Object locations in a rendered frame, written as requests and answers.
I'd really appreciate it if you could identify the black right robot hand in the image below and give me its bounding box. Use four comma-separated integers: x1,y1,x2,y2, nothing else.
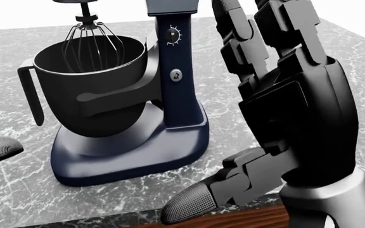
160,0,360,226

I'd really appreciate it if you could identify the navy blue stand mixer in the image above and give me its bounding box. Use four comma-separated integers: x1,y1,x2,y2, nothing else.
51,13,209,187

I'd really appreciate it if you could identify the silver mixer lock lever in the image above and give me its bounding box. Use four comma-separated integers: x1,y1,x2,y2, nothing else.
169,68,184,83

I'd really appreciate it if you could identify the mixer speed dial knob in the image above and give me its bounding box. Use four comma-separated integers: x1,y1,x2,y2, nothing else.
165,24,183,46

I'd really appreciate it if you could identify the navy stand mixer head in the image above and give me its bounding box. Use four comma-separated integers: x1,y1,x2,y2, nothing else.
54,0,202,17

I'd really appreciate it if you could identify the brown wooden counter cabinet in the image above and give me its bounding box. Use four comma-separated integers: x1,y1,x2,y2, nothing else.
188,182,365,228

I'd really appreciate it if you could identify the black mixing bowl with handle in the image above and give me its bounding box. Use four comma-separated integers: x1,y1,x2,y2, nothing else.
17,35,149,139

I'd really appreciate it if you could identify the wire whisk attachment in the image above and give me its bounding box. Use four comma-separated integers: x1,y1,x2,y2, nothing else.
61,2,125,73

